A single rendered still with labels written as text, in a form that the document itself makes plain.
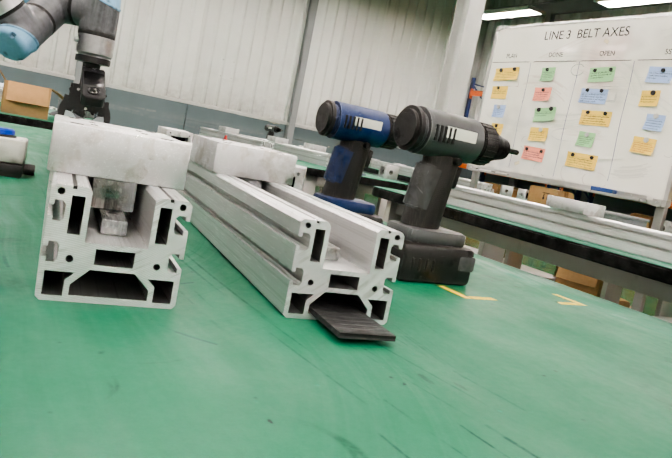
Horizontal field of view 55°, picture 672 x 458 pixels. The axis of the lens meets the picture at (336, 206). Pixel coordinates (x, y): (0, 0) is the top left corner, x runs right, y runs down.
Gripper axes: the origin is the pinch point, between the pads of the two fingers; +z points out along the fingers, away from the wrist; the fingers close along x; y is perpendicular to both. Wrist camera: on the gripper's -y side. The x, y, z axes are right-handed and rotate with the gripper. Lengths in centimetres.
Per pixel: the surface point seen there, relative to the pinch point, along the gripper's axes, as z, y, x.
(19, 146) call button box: -1.8, -34.0, 9.9
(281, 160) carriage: -8, -66, -22
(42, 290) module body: 3, -97, 4
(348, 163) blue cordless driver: -9, -53, -38
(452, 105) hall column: -100, 628, -493
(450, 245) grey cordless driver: -2, -78, -43
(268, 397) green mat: 3, -114, -8
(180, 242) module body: -2, -98, -5
